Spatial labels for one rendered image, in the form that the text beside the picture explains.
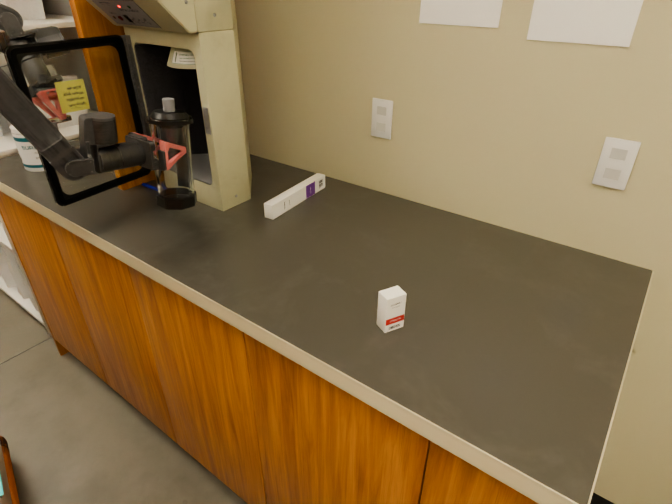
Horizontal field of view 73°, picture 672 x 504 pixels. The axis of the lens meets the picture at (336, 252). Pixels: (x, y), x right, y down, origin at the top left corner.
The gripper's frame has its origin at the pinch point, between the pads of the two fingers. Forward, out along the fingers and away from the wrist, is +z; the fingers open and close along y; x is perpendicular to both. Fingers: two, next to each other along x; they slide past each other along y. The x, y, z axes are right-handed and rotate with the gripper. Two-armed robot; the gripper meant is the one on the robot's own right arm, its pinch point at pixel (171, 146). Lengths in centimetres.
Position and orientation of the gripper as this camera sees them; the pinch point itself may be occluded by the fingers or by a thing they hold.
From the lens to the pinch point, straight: 125.1
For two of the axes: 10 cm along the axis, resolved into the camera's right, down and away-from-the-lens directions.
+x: -0.6, 8.9, 4.5
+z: 5.9, -3.3, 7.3
